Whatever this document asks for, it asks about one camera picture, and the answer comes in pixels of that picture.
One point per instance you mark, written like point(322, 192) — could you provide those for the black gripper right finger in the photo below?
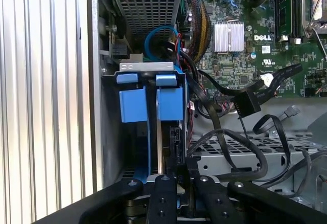
point(217, 201)

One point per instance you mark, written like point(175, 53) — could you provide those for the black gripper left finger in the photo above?
point(163, 198)

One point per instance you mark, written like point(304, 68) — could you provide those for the hard disk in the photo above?
point(132, 103)

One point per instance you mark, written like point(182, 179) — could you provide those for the grey metal disk bay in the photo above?
point(110, 132)

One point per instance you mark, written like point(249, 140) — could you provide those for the blue disk carrier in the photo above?
point(126, 78)

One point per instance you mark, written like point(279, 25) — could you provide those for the grey perforated metal cage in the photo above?
point(219, 160)

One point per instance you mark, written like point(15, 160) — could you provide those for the black open PC case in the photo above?
point(95, 80)

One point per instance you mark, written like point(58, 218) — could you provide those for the green motherboard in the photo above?
point(230, 65)

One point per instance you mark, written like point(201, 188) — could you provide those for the silver finned heatsink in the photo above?
point(228, 37)

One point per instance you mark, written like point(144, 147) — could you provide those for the silver power supply unit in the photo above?
point(148, 11)

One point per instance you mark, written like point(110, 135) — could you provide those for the locking lever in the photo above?
point(319, 43)

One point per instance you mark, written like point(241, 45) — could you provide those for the RAM stick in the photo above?
point(283, 9)

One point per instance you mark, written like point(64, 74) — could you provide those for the CPU socket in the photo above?
point(307, 4)

